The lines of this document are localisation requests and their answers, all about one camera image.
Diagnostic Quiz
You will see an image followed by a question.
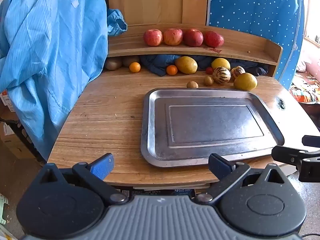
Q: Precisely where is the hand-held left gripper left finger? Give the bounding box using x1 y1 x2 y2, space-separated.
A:
37 153 129 204

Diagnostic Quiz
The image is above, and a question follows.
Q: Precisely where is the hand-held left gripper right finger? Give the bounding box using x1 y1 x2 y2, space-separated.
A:
195 153 290 204

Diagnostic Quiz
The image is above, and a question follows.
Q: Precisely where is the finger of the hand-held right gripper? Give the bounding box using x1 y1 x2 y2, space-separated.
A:
271 145 320 183
302 135 320 148

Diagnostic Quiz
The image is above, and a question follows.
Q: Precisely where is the metal tray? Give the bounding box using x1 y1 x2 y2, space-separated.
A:
140 88 285 168

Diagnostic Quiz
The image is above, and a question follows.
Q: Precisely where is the heavily striped pepino melon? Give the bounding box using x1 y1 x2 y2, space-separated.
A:
212 66 231 82

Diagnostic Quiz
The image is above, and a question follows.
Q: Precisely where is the pale striped pepino melon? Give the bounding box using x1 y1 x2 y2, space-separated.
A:
230 66 246 80

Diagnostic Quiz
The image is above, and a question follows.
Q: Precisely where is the colourful printed cloth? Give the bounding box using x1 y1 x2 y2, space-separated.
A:
290 72 320 103

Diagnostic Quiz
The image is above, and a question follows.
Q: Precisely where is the yellow lemon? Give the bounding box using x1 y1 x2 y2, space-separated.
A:
234 73 258 91
211 58 231 71

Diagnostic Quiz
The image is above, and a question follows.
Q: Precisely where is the cardboard box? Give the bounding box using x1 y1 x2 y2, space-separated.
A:
0 110 47 163

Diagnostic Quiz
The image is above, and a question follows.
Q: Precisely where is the brown potato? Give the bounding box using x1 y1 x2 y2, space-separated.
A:
104 57 123 70
122 55 140 67

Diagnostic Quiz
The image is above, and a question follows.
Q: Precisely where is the pale green plastic stool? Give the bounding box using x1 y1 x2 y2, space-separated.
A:
0 194 9 225

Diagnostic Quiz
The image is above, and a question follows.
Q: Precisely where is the yellow mango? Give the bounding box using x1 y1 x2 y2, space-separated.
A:
175 56 198 74

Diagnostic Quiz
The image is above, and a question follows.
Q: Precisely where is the navy blue jacket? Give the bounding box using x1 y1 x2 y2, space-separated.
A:
139 54 269 77

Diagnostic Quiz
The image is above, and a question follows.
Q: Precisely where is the white printed carton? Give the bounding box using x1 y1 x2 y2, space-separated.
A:
0 90 15 113

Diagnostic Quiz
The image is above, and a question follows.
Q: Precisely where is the wooden desk shelf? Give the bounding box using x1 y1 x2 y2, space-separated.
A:
105 24 283 78

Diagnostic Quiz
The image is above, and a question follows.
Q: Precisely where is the light blue coat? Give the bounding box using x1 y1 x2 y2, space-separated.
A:
0 0 128 160

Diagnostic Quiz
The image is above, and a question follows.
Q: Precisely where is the dark red apple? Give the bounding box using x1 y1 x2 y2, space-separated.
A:
183 28 204 47
203 31 224 48

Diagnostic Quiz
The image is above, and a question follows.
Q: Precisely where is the light red apple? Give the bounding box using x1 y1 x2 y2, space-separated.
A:
163 28 184 46
143 29 163 47

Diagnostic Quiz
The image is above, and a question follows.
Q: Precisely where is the pine wood board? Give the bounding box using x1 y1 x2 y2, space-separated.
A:
107 0 209 25

